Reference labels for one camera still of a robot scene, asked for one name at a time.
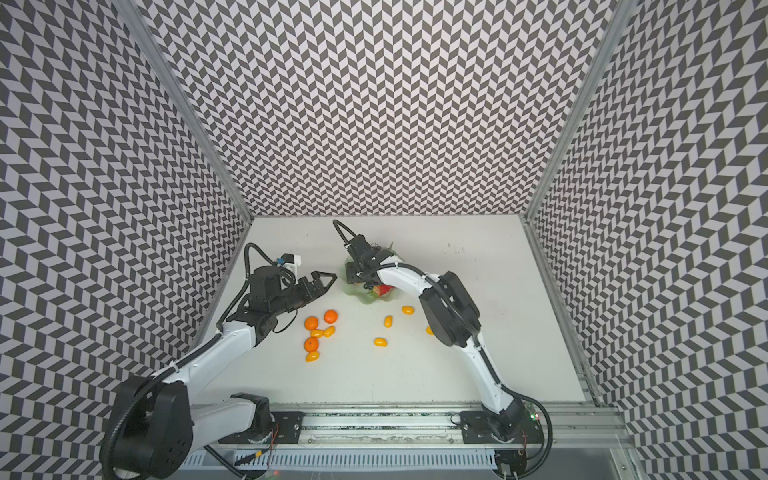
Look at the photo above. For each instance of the green wavy glass bowl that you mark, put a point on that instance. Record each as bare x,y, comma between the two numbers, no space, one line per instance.
362,292

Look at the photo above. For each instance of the right corner aluminium post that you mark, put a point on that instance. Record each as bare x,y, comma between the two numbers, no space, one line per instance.
605,50

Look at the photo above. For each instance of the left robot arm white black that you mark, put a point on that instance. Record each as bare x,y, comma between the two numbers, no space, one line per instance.
154,423

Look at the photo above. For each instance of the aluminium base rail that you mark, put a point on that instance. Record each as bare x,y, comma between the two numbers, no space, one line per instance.
564,440

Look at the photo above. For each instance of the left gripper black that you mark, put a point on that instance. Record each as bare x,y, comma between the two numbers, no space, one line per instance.
312,295

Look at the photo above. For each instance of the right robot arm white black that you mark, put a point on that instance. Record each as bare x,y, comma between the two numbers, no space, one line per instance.
454,319

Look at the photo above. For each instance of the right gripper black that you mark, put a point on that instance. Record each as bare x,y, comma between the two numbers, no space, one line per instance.
351,272

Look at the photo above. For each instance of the left corner aluminium post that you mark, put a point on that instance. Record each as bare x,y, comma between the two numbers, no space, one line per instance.
131,16

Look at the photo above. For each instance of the orange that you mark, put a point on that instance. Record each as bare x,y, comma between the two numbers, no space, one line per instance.
331,317
311,345
311,323

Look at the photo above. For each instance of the corner aluminium post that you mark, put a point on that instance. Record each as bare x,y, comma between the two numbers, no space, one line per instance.
605,50
131,16

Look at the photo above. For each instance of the strawberry red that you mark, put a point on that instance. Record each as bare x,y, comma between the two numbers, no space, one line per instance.
378,291

